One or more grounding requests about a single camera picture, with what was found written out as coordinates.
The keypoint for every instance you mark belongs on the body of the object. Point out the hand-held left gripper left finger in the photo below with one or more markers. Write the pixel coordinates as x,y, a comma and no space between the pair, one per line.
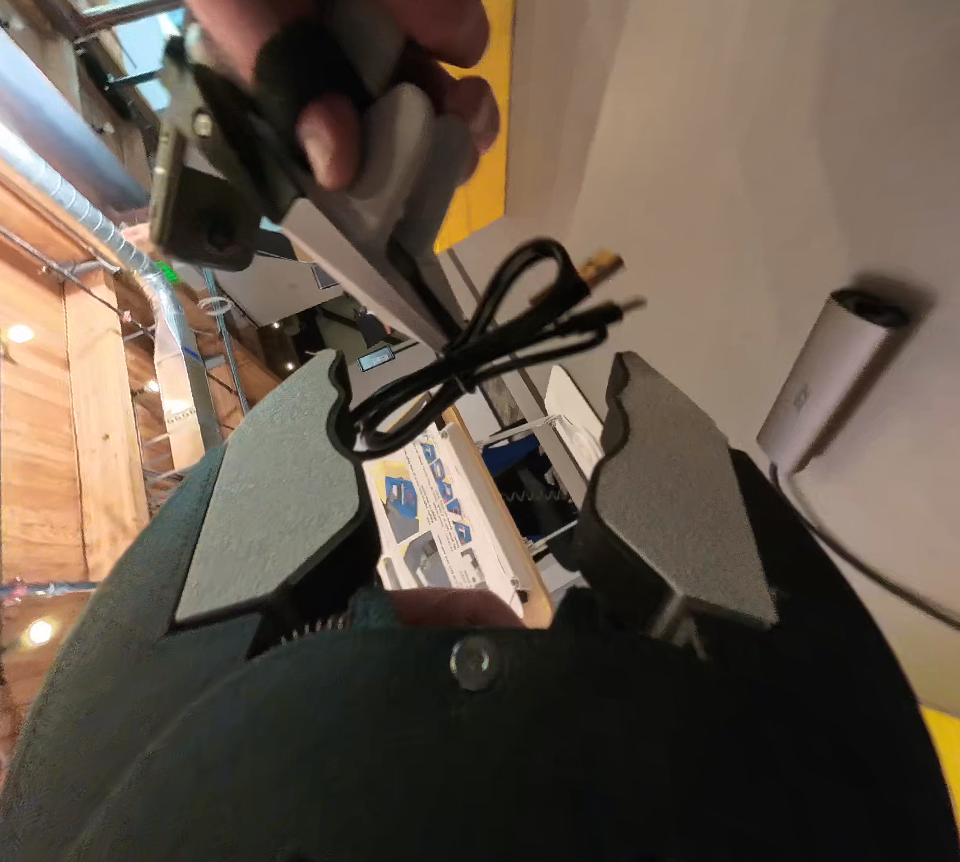
277,502

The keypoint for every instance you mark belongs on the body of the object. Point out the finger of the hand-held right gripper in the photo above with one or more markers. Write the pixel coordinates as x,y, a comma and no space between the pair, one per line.
427,284
352,254

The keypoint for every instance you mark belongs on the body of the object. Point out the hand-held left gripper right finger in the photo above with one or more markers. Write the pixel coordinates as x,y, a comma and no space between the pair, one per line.
675,502

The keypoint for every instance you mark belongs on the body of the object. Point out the silver air duct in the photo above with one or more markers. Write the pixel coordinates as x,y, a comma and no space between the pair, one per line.
75,201

